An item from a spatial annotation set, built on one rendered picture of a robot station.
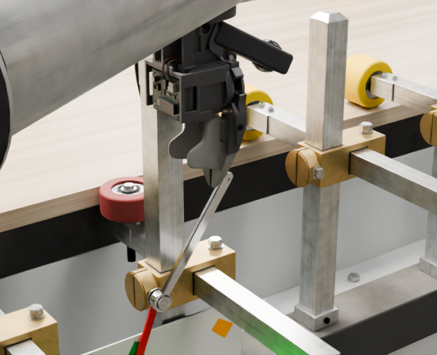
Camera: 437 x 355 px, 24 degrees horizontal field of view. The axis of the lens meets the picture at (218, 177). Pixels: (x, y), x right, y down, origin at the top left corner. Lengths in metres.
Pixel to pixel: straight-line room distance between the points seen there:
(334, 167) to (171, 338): 0.31
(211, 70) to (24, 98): 0.60
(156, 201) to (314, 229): 0.27
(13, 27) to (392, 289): 1.16
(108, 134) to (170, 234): 0.39
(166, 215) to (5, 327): 0.23
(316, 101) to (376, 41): 0.78
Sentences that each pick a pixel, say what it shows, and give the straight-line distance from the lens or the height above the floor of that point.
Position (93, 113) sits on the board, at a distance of 1.68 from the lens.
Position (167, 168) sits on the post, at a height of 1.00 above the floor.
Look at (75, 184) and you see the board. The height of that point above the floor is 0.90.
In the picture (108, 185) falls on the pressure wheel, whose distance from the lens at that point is 1.39.
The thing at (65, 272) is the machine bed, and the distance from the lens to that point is 1.44.
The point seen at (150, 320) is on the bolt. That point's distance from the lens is 1.25.
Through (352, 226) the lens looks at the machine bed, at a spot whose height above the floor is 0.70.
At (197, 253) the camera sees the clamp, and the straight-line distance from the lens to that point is 1.28.
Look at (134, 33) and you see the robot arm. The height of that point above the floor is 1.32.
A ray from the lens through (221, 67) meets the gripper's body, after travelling 1.07.
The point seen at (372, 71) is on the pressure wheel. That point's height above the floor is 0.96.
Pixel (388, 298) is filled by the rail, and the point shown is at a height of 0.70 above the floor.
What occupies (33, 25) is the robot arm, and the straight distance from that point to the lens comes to 0.49.
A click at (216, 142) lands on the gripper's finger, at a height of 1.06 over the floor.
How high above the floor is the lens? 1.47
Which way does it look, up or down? 24 degrees down
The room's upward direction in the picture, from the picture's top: straight up
